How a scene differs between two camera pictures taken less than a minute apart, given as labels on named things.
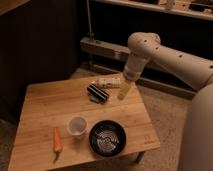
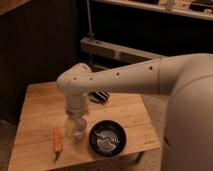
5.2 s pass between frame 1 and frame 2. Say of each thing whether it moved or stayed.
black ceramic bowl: stayed
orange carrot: stayed
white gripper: moved
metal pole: stayed
